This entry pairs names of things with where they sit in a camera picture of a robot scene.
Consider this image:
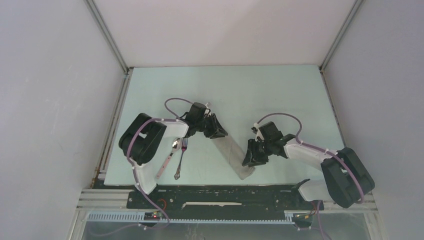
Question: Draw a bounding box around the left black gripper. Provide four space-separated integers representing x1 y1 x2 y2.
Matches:
195 113 227 139

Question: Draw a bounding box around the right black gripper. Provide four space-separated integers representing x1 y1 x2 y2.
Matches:
242 138 273 167

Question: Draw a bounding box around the grey cloth napkin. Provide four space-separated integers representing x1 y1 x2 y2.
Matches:
211 135 255 180

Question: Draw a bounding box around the iridescent fork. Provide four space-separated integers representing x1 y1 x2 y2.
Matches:
174 138 188 180

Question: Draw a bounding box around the silver spoon pink handle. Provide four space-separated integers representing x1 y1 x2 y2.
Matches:
155 138 183 180

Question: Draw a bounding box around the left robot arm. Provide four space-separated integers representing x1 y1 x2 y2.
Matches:
118 102 228 208

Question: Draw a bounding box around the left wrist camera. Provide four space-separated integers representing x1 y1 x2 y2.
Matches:
204 102 212 116

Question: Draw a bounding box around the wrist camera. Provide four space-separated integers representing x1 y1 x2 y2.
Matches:
251 122 265 141
204 102 212 116

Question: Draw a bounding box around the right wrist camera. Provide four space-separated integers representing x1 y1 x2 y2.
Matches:
251 122 265 141

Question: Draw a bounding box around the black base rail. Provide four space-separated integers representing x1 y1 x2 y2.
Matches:
126 184 318 220

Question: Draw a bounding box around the white cable duct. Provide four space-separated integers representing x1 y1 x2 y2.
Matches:
86 211 312 225

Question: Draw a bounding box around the left aluminium frame post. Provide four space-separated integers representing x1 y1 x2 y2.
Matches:
84 0 130 75

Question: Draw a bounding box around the aluminium frame post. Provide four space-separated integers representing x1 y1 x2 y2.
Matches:
84 0 130 75
319 0 366 73

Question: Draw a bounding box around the right aluminium frame post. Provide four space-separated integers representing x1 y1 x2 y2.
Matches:
319 0 366 73

